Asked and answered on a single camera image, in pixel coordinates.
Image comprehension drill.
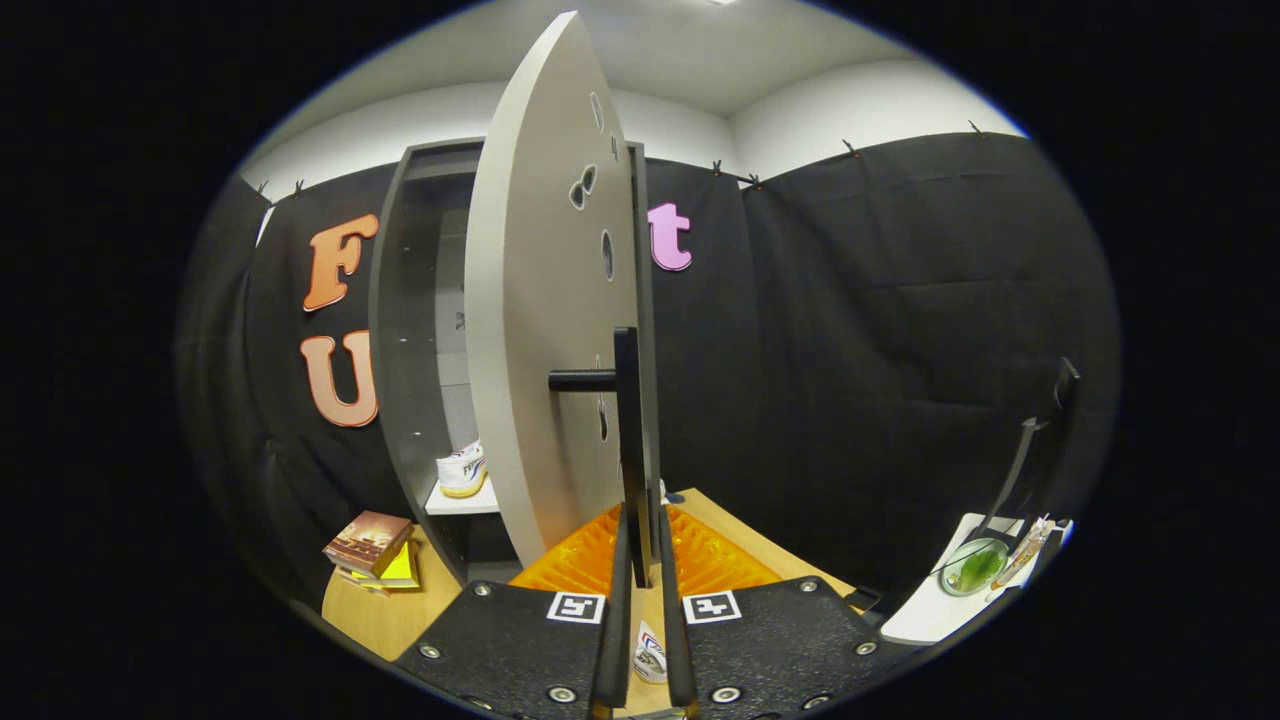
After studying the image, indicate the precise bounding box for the dark grey shoe cabinet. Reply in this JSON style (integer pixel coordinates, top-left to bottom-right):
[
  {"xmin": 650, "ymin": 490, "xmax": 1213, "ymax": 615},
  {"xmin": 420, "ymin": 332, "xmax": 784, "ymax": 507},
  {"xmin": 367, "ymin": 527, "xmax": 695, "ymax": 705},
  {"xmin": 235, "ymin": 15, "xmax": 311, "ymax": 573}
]
[{"xmin": 368, "ymin": 138, "xmax": 661, "ymax": 586}]

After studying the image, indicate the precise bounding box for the brown book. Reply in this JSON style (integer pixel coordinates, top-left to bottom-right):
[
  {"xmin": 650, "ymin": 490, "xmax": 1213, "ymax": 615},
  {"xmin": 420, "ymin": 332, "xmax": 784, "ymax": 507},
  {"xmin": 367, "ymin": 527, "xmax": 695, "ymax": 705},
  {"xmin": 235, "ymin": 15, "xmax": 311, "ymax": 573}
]
[{"xmin": 322, "ymin": 510, "xmax": 414, "ymax": 579}]

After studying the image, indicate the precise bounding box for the yellow book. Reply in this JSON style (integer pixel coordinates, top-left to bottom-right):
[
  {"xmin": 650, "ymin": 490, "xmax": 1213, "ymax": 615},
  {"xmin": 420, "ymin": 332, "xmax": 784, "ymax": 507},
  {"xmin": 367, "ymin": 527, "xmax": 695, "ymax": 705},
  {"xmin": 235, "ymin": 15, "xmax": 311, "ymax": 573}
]
[{"xmin": 350, "ymin": 540, "xmax": 421, "ymax": 593}]

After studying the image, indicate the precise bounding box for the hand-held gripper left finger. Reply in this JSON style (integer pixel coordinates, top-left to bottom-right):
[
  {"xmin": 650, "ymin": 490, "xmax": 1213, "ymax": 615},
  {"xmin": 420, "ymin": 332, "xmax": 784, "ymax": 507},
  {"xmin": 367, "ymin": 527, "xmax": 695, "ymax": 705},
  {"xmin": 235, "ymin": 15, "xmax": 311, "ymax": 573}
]
[{"xmin": 393, "ymin": 503, "xmax": 635, "ymax": 720}]

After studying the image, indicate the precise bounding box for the white striped shoe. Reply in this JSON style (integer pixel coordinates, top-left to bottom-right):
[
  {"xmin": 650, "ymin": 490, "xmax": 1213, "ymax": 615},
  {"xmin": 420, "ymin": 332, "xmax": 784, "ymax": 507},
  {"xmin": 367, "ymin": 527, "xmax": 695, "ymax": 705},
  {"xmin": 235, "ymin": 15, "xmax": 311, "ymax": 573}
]
[
  {"xmin": 436, "ymin": 440, "xmax": 489, "ymax": 499},
  {"xmin": 634, "ymin": 620, "xmax": 669, "ymax": 685}
]

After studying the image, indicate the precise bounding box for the glass bowl with green contents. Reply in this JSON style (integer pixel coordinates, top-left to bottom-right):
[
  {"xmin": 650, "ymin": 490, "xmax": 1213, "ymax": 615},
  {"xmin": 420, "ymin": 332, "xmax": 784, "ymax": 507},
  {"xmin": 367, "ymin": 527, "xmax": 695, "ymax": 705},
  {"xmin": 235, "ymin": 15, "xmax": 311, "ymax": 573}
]
[{"xmin": 940, "ymin": 538, "xmax": 1011, "ymax": 598}]

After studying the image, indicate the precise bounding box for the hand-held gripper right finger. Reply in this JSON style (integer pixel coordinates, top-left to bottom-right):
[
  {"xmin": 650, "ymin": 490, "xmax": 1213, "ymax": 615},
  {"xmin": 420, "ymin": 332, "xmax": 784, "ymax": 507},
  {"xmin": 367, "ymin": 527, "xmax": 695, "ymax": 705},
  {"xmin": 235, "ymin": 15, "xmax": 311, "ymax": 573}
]
[{"xmin": 655, "ymin": 503, "xmax": 906, "ymax": 720}]

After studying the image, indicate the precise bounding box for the black backdrop cloth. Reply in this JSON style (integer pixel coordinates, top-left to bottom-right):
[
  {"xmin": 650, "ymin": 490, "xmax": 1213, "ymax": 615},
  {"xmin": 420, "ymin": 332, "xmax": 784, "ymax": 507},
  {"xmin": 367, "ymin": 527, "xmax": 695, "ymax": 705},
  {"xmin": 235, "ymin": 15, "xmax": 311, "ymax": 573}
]
[{"xmin": 175, "ymin": 132, "xmax": 1121, "ymax": 621}]

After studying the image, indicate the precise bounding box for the beige shoe cabinet door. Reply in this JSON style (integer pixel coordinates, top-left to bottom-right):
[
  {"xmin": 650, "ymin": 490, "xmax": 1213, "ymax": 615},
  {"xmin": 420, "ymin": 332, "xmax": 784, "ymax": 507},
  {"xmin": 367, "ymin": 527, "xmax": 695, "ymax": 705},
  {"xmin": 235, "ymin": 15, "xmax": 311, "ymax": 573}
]
[{"xmin": 463, "ymin": 10, "xmax": 651, "ymax": 571}]

